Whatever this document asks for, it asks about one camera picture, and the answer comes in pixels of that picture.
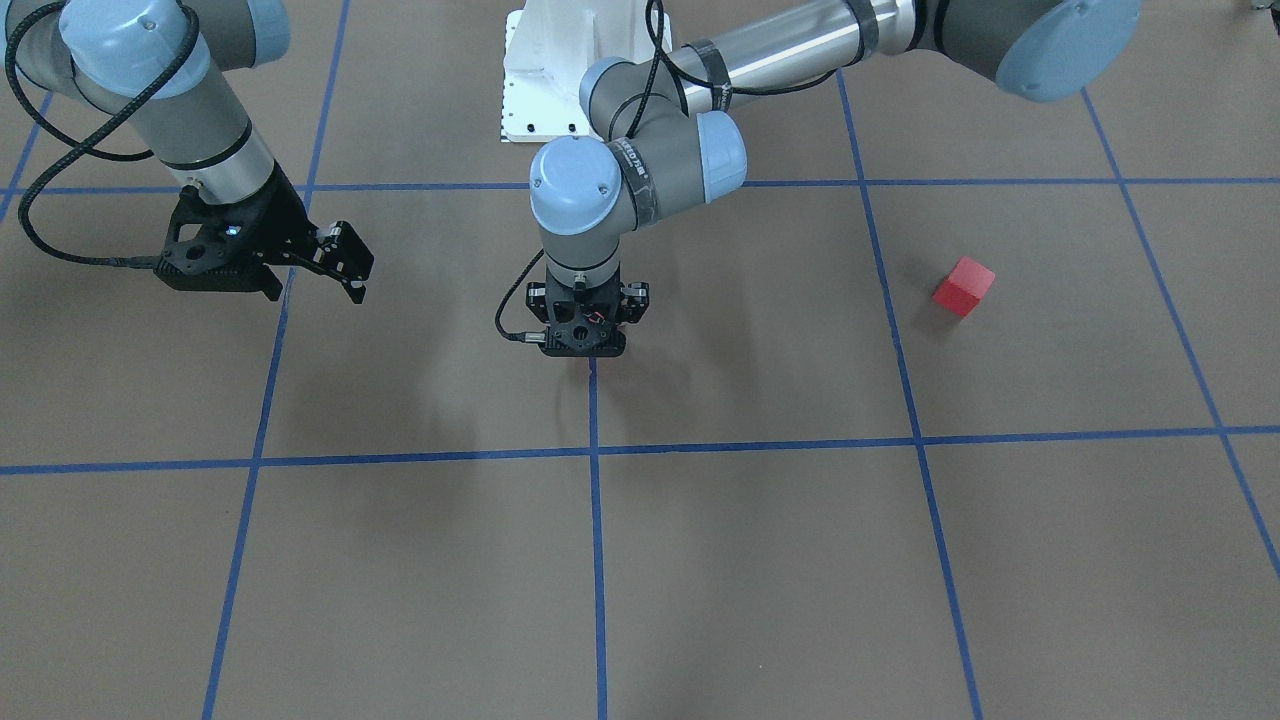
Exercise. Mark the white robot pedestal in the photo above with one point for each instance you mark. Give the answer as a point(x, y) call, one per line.
point(550, 45)

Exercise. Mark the red block one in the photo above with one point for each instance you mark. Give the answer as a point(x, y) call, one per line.
point(962, 290)

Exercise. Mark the brown paper mat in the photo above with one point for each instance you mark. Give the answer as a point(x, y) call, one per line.
point(805, 492)

